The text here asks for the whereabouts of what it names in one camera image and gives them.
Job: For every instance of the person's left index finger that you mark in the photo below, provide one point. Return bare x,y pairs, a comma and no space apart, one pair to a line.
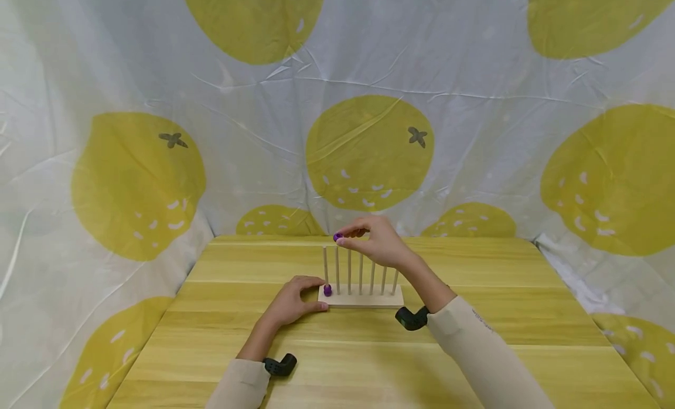
310,281

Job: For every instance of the person's left forearm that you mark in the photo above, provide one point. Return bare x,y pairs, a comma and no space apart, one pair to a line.
245,379

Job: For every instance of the person's right hand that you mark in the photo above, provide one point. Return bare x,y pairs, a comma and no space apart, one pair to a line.
384,245

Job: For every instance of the person's right thumb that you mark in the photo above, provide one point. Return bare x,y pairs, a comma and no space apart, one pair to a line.
352,242

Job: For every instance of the person's left hand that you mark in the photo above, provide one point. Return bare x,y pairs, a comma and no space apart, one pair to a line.
289,306

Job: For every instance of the person's right forearm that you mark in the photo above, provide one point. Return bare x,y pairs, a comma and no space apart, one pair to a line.
474,344

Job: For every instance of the black wrist band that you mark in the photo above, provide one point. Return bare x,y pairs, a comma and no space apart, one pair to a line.
411,319
280,365

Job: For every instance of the person's right index finger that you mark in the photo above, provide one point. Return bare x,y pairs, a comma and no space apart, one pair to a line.
357,224

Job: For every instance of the person's left thumb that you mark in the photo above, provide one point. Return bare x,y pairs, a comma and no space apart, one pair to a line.
315,307

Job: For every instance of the wooden peg rack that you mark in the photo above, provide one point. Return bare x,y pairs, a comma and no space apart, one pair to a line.
364,296

